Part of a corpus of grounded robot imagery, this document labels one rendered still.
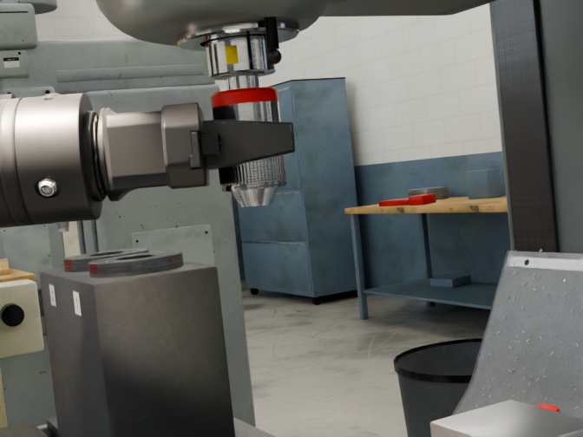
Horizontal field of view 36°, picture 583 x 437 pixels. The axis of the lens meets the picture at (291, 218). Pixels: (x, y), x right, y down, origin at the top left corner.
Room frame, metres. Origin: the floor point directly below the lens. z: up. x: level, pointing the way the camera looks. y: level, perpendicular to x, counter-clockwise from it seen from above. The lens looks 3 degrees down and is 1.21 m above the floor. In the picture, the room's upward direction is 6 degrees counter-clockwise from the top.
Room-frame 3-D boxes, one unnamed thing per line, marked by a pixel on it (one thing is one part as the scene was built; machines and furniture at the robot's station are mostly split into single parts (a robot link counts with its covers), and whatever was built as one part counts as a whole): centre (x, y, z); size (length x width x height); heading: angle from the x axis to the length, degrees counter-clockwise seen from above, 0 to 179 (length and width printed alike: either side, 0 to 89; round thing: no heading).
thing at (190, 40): (0.63, 0.02, 1.31); 0.09 x 0.09 x 0.01
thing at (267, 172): (0.63, 0.02, 1.23); 0.05 x 0.05 x 0.06
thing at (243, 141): (0.60, 0.02, 1.23); 0.06 x 0.02 x 0.03; 93
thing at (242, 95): (0.63, 0.02, 1.26); 0.05 x 0.05 x 0.01
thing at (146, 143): (0.62, 0.12, 1.23); 0.13 x 0.12 x 0.10; 3
